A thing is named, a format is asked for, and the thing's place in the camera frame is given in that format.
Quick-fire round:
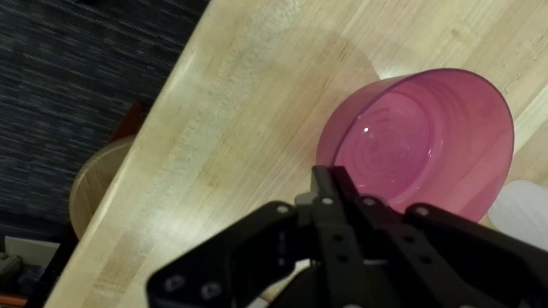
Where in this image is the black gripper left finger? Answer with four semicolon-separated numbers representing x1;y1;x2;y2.
145;167;366;308

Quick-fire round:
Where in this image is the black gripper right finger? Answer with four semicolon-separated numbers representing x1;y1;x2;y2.
332;167;548;308

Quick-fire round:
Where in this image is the pink plastic bowl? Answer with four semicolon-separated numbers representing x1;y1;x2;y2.
315;67;517;225

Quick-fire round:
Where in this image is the round wooden stool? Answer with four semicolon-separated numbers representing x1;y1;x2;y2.
66;102;147;242

